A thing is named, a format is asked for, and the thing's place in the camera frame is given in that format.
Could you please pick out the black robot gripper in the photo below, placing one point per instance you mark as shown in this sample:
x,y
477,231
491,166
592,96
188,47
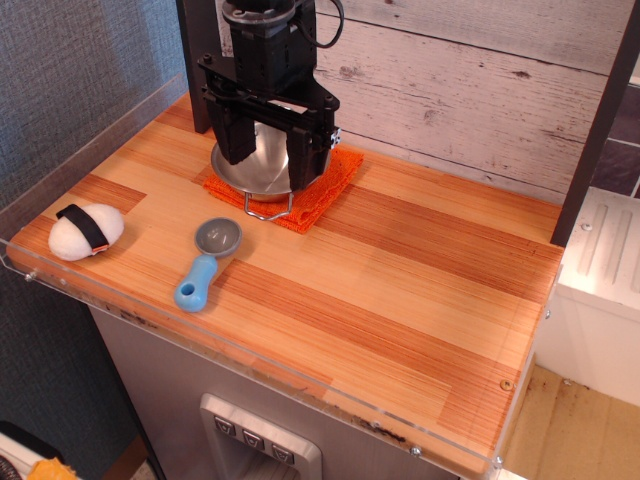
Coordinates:
x,y
272,81

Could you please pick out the white plush rice ball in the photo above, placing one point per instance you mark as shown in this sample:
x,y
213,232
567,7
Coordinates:
x,y
83,231

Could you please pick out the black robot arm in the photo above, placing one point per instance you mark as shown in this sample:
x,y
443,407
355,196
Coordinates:
x,y
260,7

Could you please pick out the silver metal pot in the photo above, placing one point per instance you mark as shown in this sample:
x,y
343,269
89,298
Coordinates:
x,y
263,176

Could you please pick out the yellow object at corner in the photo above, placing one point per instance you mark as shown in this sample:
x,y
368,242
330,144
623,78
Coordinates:
x,y
51,469

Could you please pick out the orange woven cloth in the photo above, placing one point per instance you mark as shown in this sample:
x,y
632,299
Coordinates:
x,y
309,205

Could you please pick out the blue grey toy scoop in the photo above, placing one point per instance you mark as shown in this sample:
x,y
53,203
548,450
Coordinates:
x,y
216,238

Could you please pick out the grey toy kitchen cabinet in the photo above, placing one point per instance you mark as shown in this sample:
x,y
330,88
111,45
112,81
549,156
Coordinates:
x,y
167,383

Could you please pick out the silver dispenser button panel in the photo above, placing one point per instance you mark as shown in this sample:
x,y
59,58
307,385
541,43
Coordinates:
x,y
257,442

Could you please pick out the white cabinet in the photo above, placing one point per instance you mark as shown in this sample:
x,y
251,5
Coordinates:
x,y
590,332

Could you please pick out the dark left shelf post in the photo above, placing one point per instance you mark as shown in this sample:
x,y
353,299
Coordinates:
x,y
199,32

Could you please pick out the dark shelf post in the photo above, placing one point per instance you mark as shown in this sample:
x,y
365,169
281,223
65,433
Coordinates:
x,y
199,32
609,104

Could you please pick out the dark right shelf post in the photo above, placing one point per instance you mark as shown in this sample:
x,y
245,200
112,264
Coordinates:
x,y
609,104

